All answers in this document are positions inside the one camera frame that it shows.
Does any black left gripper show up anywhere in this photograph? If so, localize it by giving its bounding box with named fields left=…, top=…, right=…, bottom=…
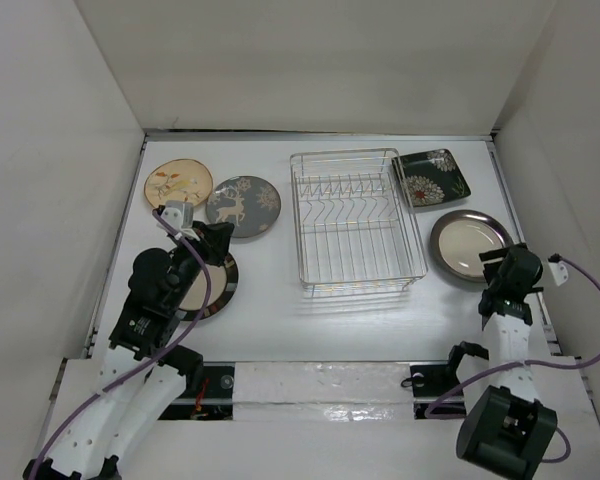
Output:
left=167, top=219, right=235, bottom=308

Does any black square floral plate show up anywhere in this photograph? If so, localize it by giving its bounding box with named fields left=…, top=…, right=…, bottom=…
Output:
left=392, top=149, right=472, bottom=208

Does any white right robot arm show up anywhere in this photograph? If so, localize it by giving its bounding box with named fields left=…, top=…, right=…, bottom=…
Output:
left=441, top=243, right=557, bottom=479

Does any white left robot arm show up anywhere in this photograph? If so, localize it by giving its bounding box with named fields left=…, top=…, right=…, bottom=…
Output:
left=23, top=220, right=234, bottom=479

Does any striped rim cream plate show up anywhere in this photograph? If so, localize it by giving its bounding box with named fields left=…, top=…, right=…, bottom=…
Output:
left=180, top=254, right=239, bottom=322

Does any grey reindeer plate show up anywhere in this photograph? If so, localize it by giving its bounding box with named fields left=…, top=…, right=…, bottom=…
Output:
left=205, top=175, right=282, bottom=238

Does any beige bird pattern plate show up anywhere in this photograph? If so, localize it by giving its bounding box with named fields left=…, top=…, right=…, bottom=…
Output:
left=144, top=158, right=214, bottom=208

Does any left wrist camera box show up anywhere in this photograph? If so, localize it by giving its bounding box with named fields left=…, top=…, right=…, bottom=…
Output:
left=160, top=200, right=194, bottom=231

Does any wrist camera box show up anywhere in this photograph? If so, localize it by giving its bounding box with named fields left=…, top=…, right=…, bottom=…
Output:
left=160, top=200, right=194, bottom=231
left=548, top=254, right=569, bottom=287

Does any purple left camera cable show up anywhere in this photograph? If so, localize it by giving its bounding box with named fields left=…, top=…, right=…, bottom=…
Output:
left=27, top=208, right=214, bottom=479

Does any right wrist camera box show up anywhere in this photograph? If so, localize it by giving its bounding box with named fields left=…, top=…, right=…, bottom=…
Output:
left=548, top=254, right=569, bottom=287

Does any wire dish rack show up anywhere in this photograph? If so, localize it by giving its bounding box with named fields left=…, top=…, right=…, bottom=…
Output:
left=290, top=147, right=428, bottom=298

